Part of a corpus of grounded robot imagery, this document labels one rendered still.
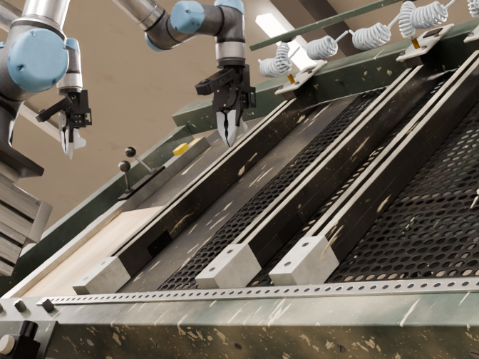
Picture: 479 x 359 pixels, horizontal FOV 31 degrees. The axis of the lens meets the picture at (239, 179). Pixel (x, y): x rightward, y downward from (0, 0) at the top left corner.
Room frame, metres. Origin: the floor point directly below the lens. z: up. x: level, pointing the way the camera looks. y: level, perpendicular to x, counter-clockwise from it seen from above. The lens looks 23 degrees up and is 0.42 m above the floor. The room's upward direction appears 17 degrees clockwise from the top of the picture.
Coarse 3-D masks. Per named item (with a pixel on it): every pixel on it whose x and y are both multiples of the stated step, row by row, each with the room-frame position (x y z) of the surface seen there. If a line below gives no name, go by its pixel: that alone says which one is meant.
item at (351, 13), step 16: (384, 0) 2.02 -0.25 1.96; (400, 0) 1.99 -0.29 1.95; (336, 16) 2.17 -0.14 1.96; (352, 16) 2.13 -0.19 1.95; (416, 16) 1.97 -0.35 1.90; (432, 16) 1.90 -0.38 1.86; (288, 32) 2.33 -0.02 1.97; (304, 32) 2.28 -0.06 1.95; (352, 32) 2.15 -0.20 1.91; (368, 32) 2.06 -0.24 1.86; (384, 32) 2.04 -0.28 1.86; (256, 48) 2.46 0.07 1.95; (320, 48) 2.22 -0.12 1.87; (336, 48) 2.22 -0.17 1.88; (368, 48) 2.10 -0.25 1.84; (272, 64) 2.37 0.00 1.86
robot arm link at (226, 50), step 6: (228, 42) 1.78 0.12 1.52; (234, 42) 1.78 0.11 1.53; (240, 42) 1.79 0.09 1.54; (216, 48) 1.81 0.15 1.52; (222, 48) 1.79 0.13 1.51; (228, 48) 1.79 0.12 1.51; (234, 48) 1.79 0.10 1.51; (240, 48) 1.79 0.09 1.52; (216, 54) 1.82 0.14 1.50; (222, 54) 1.80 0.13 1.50; (228, 54) 1.79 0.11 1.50; (234, 54) 1.79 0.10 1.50; (240, 54) 1.80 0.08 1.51; (216, 60) 1.83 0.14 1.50; (222, 60) 1.81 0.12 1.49
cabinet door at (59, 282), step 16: (160, 208) 2.43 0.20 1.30; (112, 224) 2.56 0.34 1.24; (128, 224) 2.48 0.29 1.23; (96, 240) 2.51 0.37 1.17; (112, 240) 2.44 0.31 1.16; (80, 256) 2.48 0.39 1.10; (96, 256) 2.40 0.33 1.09; (64, 272) 2.44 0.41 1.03; (80, 272) 2.37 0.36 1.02; (32, 288) 2.47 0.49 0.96; (48, 288) 2.40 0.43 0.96; (64, 288) 2.33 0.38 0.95
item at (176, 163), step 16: (208, 144) 2.76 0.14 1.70; (176, 160) 2.69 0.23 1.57; (160, 176) 2.67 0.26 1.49; (144, 192) 2.64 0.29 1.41; (112, 208) 2.62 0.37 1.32; (128, 208) 2.62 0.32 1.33; (96, 224) 2.57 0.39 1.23; (80, 240) 2.54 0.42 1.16; (64, 256) 2.52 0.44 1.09; (32, 272) 2.53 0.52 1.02; (48, 272) 2.50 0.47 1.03; (16, 288) 2.48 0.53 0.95
